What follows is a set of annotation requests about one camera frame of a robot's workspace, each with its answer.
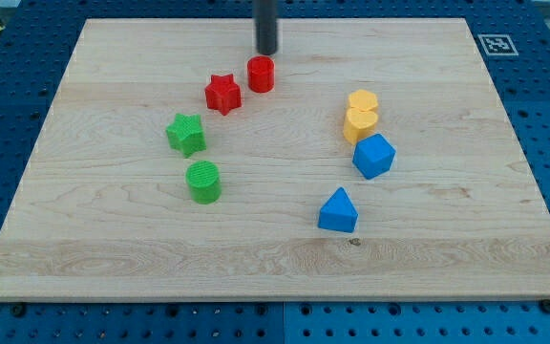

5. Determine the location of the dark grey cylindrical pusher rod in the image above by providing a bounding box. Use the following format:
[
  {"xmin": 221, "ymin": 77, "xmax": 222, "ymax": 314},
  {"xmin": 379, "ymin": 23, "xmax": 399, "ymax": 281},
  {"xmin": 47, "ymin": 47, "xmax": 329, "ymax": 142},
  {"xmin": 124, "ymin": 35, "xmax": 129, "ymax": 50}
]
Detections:
[{"xmin": 253, "ymin": 0, "xmax": 278, "ymax": 55}]

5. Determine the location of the yellow heart block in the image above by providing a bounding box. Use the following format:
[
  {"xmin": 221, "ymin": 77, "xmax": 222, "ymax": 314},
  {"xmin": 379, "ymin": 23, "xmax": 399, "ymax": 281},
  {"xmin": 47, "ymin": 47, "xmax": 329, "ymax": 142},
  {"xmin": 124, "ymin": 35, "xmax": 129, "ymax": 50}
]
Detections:
[{"xmin": 343, "ymin": 108, "xmax": 379, "ymax": 144}]

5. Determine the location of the red cylinder block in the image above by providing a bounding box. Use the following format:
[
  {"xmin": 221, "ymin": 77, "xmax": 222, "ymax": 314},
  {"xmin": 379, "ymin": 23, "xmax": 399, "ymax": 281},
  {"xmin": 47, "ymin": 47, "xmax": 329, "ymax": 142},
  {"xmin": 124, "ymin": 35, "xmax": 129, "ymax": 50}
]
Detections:
[{"xmin": 247, "ymin": 55, "xmax": 275, "ymax": 93}]

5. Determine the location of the red star block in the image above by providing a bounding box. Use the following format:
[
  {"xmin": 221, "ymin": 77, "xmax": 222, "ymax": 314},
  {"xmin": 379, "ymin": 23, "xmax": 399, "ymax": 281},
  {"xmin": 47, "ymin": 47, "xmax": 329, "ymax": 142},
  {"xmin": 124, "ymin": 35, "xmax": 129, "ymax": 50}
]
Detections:
[{"xmin": 204, "ymin": 74, "xmax": 242, "ymax": 116}]

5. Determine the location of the yellow hexagon block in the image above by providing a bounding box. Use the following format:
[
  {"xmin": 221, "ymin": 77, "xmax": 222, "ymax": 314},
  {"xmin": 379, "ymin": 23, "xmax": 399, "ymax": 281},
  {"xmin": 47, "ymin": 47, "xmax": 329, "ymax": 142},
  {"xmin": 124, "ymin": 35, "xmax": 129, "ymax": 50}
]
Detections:
[{"xmin": 347, "ymin": 89, "xmax": 378, "ymax": 112}]

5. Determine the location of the green star block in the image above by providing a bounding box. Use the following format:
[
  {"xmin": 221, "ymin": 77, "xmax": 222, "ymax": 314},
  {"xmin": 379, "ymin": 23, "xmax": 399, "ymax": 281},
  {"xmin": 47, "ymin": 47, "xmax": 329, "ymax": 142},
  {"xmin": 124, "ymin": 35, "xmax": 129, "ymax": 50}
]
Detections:
[{"xmin": 165, "ymin": 114, "xmax": 206, "ymax": 158}]

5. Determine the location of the green cylinder block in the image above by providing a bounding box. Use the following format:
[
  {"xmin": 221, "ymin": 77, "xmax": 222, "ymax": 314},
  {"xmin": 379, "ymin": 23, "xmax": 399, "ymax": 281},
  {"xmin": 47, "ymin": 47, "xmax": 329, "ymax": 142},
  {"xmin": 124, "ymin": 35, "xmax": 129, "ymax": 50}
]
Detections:
[{"xmin": 185, "ymin": 161, "xmax": 222, "ymax": 204}]

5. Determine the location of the light wooden board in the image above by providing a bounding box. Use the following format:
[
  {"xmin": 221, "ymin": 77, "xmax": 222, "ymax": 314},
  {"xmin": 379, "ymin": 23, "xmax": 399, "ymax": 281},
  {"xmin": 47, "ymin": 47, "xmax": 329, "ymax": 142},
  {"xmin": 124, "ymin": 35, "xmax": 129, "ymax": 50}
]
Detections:
[{"xmin": 0, "ymin": 18, "xmax": 550, "ymax": 303}]

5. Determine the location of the blue cube block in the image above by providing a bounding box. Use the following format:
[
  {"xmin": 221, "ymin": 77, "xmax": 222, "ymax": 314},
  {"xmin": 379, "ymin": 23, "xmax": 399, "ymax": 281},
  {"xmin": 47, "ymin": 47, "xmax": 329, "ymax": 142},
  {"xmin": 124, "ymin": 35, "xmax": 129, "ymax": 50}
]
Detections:
[{"xmin": 352, "ymin": 134, "xmax": 396, "ymax": 180}]

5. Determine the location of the blue triangle block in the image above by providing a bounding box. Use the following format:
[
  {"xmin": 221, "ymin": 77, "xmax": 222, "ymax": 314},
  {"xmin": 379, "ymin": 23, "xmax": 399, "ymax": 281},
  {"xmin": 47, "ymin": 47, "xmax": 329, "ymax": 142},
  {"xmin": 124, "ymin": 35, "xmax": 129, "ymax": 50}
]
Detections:
[{"xmin": 318, "ymin": 187, "xmax": 358, "ymax": 233}]

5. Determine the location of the white fiducial marker tag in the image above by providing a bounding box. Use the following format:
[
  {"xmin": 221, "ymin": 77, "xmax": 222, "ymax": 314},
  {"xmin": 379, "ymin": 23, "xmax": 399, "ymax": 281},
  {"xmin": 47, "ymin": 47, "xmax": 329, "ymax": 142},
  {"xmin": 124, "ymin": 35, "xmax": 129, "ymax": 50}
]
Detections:
[{"xmin": 477, "ymin": 33, "xmax": 518, "ymax": 56}]

